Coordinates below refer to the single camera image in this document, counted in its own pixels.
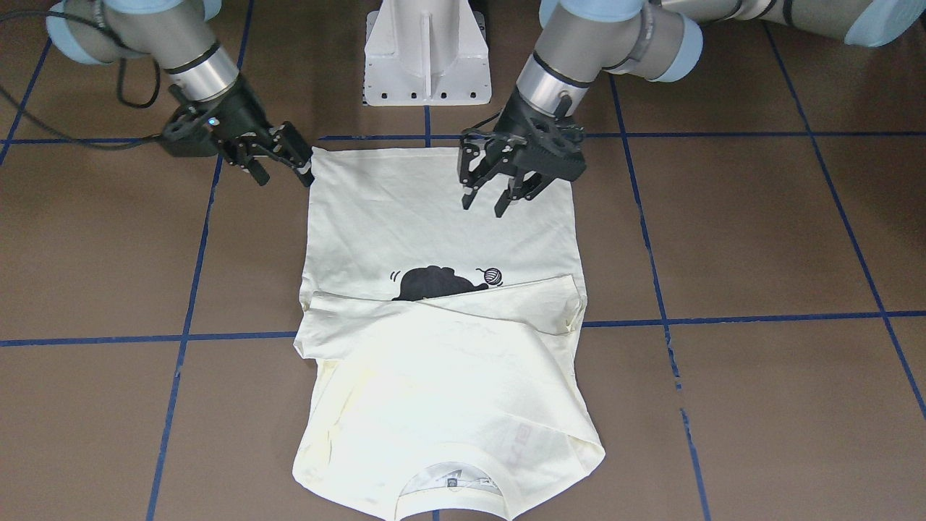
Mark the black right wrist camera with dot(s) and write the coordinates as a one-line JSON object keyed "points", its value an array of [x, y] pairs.
{"points": [[186, 134]]}

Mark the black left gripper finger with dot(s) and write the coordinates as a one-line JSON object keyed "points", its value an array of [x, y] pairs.
{"points": [[520, 187], [472, 181]]}

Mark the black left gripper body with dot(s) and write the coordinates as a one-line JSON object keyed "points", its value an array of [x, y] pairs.
{"points": [[480, 155]]}

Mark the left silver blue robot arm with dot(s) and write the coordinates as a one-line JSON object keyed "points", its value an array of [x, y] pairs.
{"points": [[662, 41]]}

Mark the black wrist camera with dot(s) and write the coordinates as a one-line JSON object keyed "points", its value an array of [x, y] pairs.
{"points": [[559, 128], [186, 134]]}

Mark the white camera mast with base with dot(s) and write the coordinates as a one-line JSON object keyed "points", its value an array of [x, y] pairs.
{"points": [[426, 53]]}

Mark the cream long-sleeve printed shirt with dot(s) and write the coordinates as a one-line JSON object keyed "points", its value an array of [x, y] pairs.
{"points": [[444, 340]]}

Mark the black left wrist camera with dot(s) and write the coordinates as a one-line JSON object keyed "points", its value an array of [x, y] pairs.
{"points": [[559, 128]]}

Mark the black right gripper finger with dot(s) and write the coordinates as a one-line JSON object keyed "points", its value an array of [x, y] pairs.
{"points": [[254, 167], [302, 167]]}

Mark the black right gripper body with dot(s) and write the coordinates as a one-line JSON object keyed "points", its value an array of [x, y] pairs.
{"points": [[244, 113]]}

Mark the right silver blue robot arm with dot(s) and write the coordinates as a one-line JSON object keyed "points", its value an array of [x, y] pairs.
{"points": [[175, 34]]}

